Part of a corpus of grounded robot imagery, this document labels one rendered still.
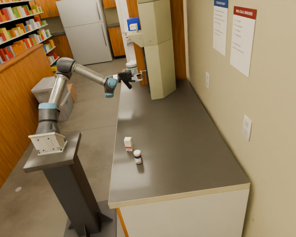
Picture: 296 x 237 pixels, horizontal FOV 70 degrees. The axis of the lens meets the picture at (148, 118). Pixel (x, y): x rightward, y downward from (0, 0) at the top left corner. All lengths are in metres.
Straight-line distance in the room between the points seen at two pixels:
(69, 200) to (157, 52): 1.35
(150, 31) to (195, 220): 1.32
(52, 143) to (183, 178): 0.88
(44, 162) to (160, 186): 0.80
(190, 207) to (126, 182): 0.36
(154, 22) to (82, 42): 5.27
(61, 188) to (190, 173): 0.99
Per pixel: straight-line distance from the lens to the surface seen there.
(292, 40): 0.81
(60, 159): 1.51
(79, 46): 6.95
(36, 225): 2.55
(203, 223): 1.34
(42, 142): 1.56
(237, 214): 1.35
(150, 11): 1.73
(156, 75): 1.84
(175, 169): 1.21
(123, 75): 1.86
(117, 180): 1.22
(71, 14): 6.84
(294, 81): 0.81
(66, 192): 1.78
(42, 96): 3.89
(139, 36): 1.75
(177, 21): 2.14
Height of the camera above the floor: 1.81
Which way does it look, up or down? 32 degrees down
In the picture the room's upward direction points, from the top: 9 degrees counter-clockwise
